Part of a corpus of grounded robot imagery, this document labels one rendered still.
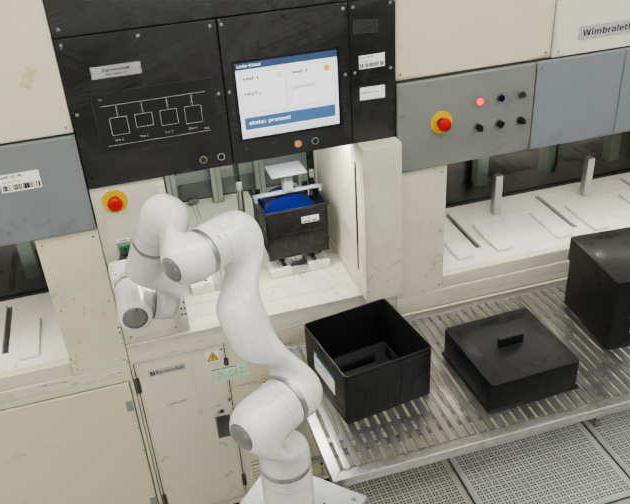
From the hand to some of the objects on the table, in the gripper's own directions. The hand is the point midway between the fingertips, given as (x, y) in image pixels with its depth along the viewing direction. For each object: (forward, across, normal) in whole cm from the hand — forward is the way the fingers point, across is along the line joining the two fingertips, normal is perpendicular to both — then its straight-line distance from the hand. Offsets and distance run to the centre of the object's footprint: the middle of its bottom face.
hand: (126, 255), depth 209 cm
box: (-25, -150, +44) cm, 158 cm away
